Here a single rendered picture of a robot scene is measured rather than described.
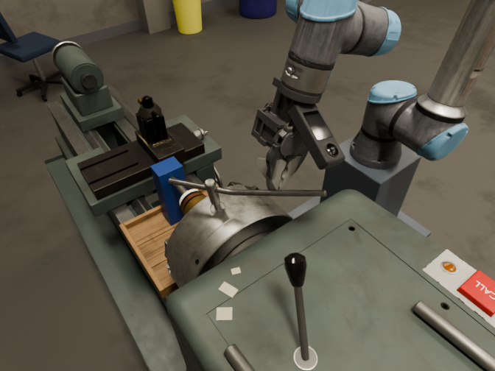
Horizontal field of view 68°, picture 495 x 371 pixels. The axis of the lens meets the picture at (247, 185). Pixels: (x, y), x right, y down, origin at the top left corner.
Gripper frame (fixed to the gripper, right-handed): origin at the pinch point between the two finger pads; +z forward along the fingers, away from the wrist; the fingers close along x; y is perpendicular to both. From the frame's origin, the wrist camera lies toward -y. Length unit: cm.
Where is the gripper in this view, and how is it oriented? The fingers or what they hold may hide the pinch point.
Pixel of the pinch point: (276, 189)
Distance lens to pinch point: 70.9
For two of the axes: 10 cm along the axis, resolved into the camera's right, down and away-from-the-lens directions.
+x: -7.8, 1.9, -5.9
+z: -2.3, 7.9, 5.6
